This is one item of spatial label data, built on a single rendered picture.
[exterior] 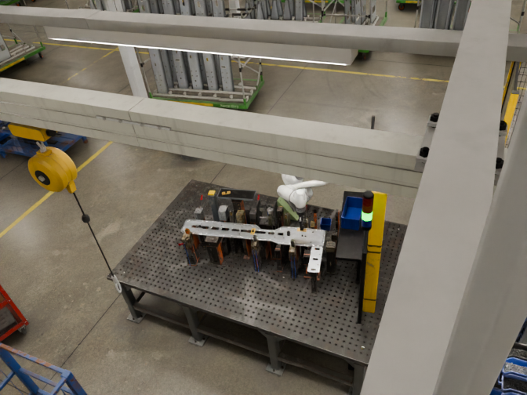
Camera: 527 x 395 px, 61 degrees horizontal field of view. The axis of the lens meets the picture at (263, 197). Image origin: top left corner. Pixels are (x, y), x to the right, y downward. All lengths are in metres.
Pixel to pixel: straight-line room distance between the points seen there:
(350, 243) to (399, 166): 3.08
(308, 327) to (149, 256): 1.78
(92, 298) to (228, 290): 1.91
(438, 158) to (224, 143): 0.53
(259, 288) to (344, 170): 3.21
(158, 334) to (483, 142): 4.40
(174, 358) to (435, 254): 4.25
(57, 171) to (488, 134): 1.29
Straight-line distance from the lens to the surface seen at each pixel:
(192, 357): 4.69
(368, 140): 0.98
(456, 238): 0.64
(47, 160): 1.65
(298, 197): 3.75
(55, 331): 5.44
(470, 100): 0.95
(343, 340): 3.81
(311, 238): 4.10
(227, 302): 4.10
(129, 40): 2.18
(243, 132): 1.05
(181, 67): 8.47
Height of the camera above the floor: 3.93
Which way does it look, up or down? 40 degrees down
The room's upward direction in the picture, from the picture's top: 7 degrees counter-clockwise
